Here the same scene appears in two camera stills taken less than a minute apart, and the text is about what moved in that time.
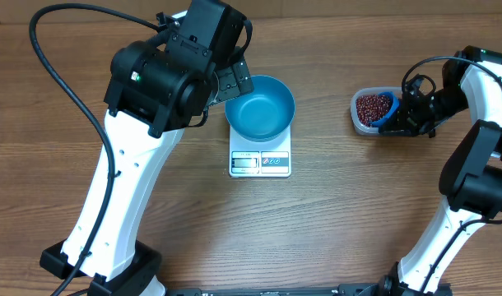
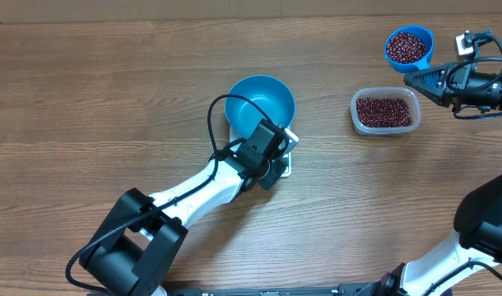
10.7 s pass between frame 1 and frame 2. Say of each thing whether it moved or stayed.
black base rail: stayed
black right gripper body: moved
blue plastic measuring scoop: moved
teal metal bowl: stayed
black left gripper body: moved
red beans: stayed
